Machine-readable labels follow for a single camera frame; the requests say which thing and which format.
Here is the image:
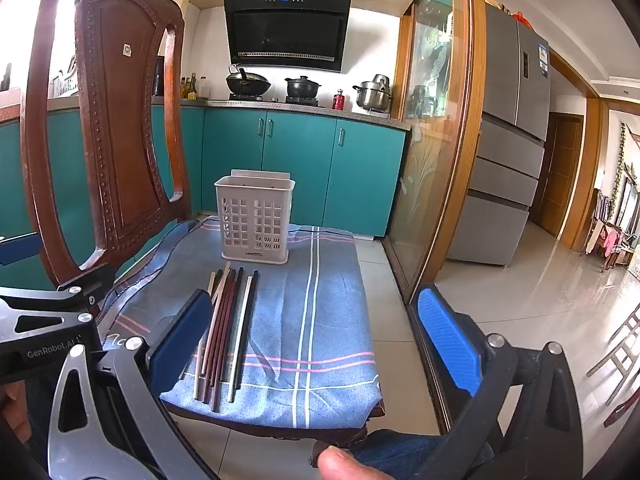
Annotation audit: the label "person's left hand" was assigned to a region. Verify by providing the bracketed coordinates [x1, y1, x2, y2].
[0, 380, 33, 443]

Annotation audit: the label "row of condiment bottles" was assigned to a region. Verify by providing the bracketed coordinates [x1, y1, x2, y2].
[180, 72, 211, 101]

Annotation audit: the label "white dish rack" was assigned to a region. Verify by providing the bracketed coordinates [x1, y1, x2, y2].
[48, 67, 78, 98]

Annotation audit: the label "brown wooden door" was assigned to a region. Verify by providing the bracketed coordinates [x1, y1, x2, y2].
[530, 112, 586, 236]

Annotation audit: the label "person's right hand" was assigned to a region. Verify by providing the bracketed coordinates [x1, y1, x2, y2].
[318, 447, 360, 480]

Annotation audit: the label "kitchen window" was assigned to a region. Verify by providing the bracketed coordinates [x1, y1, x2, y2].
[0, 0, 76, 93]

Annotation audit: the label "carved brown wooden chair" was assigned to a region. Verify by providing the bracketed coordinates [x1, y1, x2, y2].
[20, 0, 386, 466]

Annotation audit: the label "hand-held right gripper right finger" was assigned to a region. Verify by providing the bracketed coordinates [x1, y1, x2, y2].
[415, 285, 583, 480]

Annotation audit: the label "teal lower kitchen cabinets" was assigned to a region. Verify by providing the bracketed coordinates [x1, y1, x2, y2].
[0, 102, 410, 291]

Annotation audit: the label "plain wooden chair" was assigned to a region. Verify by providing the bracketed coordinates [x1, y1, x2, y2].
[585, 305, 640, 428]

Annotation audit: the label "white plastic utensil basket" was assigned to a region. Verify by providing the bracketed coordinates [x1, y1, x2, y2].
[214, 170, 294, 265]

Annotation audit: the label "clothes drying rack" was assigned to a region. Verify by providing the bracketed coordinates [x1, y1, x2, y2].
[582, 187, 640, 273]

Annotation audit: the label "black gas stove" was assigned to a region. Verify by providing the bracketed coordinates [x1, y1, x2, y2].
[227, 92, 321, 107]

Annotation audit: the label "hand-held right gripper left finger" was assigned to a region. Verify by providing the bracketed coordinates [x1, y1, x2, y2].
[47, 289, 221, 480]

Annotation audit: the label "stainless steel stock pot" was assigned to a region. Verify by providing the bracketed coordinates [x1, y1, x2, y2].
[352, 74, 392, 111]

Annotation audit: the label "green leaf garland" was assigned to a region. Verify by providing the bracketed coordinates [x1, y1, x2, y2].
[614, 122, 640, 196]

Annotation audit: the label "blue plaid cloth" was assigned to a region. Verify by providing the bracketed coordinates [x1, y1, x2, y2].
[100, 217, 386, 431]

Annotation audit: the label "black lidded cooking pot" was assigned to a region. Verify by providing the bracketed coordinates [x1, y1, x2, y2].
[285, 75, 322, 98]

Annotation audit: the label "silver refrigerator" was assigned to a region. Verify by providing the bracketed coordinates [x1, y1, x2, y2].
[445, 2, 551, 267]

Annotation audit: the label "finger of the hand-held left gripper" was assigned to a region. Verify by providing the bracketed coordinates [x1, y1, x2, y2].
[0, 234, 45, 267]
[0, 262, 118, 333]

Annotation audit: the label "wood-framed glass sliding door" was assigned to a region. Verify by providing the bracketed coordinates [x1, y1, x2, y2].
[387, 0, 486, 306]

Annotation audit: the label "black range hood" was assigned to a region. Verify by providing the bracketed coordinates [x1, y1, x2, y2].
[223, 0, 352, 73]

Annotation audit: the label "black wok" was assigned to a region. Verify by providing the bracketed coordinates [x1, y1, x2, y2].
[225, 65, 272, 96]

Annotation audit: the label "row of mixed chopsticks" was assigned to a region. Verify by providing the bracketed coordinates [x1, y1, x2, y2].
[192, 261, 261, 413]

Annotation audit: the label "person's blue jeans leg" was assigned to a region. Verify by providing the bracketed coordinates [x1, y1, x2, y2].
[350, 429, 496, 480]

